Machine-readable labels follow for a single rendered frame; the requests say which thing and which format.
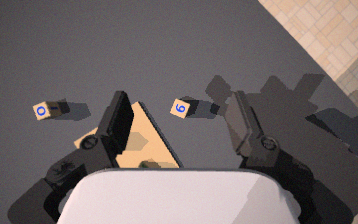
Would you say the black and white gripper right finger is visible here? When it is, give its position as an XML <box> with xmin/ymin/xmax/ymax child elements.
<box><xmin>225</xmin><ymin>91</ymin><xmax>354</xmax><ymax>224</ymax></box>

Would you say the peach flat mat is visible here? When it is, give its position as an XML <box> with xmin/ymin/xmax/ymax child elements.
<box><xmin>116</xmin><ymin>102</ymin><xmax>179</xmax><ymax>168</ymax></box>

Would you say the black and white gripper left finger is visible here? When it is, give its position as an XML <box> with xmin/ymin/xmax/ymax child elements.
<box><xmin>7</xmin><ymin>91</ymin><xmax>134</xmax><ymax>224</ymax></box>

